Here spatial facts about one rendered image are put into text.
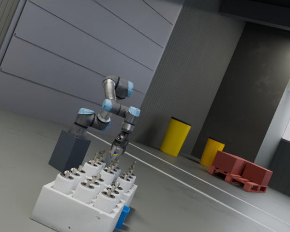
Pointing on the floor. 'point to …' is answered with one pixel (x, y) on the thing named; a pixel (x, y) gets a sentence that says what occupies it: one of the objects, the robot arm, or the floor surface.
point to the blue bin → (122, 217)
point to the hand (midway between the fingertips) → (114, 158)
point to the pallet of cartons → (240, 172)
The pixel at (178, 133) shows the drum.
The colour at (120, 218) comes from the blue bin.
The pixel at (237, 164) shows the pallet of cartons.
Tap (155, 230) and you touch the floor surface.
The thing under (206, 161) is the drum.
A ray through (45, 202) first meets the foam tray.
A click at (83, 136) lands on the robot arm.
